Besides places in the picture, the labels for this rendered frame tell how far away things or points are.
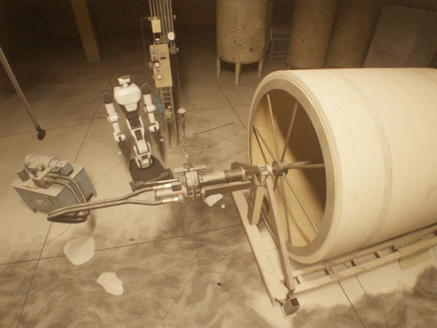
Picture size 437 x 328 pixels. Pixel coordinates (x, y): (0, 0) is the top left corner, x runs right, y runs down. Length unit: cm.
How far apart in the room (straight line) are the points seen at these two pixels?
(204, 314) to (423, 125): 228
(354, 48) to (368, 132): 658
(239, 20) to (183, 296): 550
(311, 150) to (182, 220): 191
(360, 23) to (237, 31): 364
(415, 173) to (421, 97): 59
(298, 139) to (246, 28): 363
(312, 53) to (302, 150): 457
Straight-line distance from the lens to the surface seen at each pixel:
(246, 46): 611
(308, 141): 317
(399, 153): 173
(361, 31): 804
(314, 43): 728
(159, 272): 255
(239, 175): 194
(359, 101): 169
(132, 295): 253
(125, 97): 269
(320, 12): 718
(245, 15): 600
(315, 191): 312
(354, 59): 818
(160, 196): 194
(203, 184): 190
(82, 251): 294
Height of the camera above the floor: 226
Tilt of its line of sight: 40 degrees down
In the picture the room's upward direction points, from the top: straight up
